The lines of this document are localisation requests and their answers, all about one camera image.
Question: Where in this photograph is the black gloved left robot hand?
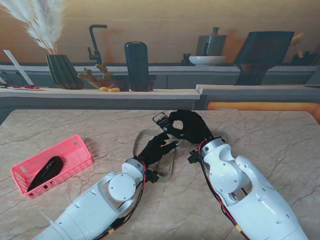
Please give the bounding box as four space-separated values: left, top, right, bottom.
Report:
136 132 180 167

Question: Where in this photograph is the tan braided belt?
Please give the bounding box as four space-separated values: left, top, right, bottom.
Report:
133 112 191 181

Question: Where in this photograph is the dark brown braided belt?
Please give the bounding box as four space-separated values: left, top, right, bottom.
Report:
26 155 65 193

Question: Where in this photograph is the red black arm cable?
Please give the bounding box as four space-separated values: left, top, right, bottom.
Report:
94 161 147 240
198 142 248 238

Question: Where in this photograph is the red black right arm cable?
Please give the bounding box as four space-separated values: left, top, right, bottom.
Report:
198 142 248 238

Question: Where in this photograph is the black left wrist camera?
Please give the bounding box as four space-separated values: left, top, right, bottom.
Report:
144 168 160 185

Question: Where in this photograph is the red black left arm cable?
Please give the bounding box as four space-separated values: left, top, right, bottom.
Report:
94 161 147 240

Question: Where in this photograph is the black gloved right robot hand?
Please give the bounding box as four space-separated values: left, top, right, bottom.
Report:
163 109 215 145

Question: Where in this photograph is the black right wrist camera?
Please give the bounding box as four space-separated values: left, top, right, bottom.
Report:
188 149 201 165

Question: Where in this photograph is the printed kitchen scene backdrop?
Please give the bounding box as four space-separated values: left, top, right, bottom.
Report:
0 0 320 111

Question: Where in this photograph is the pink plastic storage basket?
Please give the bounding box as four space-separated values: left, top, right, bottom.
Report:
10 134 94 200

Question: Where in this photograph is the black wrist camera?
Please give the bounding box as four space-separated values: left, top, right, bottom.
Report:
144 168 160 185
188 149 201 165

